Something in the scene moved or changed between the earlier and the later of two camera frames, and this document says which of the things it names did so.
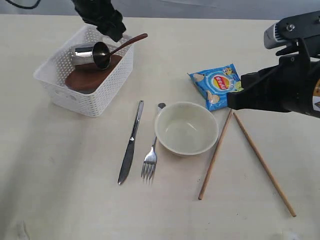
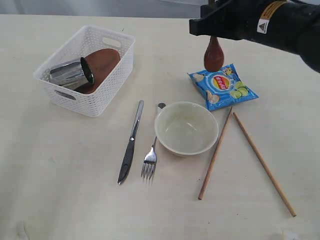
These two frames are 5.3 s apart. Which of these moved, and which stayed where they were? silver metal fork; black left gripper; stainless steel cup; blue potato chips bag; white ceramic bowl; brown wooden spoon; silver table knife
Moved: brown wooden spoon; black left gripper; stainless steel cup
Stayed: blue potato chips bag; silver table knife; white ceramic bowl; silver metal fork
